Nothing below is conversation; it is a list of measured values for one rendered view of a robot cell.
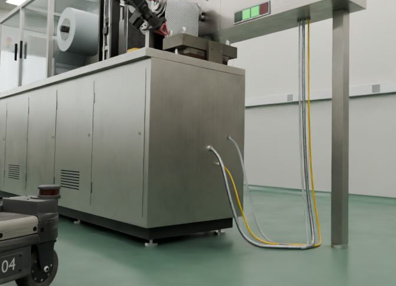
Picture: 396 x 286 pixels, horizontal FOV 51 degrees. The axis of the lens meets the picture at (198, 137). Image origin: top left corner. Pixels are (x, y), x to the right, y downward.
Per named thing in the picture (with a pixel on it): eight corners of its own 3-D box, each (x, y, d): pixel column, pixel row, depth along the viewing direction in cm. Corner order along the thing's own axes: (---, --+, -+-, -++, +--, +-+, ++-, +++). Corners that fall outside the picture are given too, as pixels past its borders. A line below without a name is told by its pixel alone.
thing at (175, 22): (164, 43, 222) (165, 10, 223) (197, 51, 238) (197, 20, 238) (164, 43, 222) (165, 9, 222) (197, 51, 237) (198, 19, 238)
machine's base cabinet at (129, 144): (-16, 197, 368) (-12, 102, 372) (55, 194, 411) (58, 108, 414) (144, 251, 180) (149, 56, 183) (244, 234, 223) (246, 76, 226)
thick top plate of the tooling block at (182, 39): (162, 50, 216) (162, 38, 216) (217, 62, 242) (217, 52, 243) (181, 44, 204) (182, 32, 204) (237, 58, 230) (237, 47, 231)
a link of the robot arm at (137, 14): (146, 4, 203) (135, -4, 207) (131, 22, 203) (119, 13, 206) (155, 16, 214) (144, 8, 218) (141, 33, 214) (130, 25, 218)
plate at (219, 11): (52, 79, 411) (53, 49, 412) (78, 83, 429) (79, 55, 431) (337, -7, 180) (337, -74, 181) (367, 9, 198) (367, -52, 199)
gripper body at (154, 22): (161, 28, 214) (151, 17, 210) (149, 32, 222) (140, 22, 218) (167, 18, 216) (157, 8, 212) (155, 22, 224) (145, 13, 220)
